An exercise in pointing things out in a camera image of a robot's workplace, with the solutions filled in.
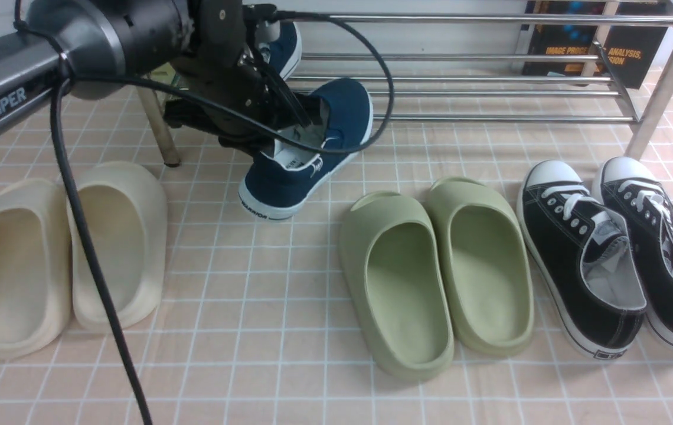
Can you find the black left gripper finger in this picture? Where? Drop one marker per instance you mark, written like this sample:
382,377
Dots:
283,108

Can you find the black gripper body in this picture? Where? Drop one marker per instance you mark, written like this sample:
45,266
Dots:
213,68

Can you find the navy canvas sneaker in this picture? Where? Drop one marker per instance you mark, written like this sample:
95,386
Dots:
283,177
285,53

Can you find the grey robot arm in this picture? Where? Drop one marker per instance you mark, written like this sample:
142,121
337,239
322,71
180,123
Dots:
90,49

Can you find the steel shoe rack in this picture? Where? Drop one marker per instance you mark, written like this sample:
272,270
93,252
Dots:
490,77

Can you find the yellow green box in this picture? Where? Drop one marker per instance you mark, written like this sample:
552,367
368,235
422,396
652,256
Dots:
164,74

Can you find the right cream foam slide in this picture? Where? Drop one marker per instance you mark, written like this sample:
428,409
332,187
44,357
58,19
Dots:
126,213

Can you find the cream foam slide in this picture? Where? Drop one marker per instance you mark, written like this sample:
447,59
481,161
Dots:
126,213
35,287

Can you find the left green foam slide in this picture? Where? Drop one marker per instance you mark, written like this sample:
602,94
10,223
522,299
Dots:
389,257

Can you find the green foam slide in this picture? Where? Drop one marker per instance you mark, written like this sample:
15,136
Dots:
389,257
485,266

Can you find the right green foam slide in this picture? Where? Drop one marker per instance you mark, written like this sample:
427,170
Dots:
485,266

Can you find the left cream foam slide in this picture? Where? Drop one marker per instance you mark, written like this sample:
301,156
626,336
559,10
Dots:
35,287

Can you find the left black canvas sneaker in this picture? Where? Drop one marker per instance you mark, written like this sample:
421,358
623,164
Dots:
584,253

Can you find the black canvas sneaker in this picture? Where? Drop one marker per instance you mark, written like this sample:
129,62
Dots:
584,253
627,187

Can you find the black book orange lettering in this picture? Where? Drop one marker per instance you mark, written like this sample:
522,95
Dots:
630,50

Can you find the right black canvas sneaker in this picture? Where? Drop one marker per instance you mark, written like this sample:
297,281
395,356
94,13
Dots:
627,187

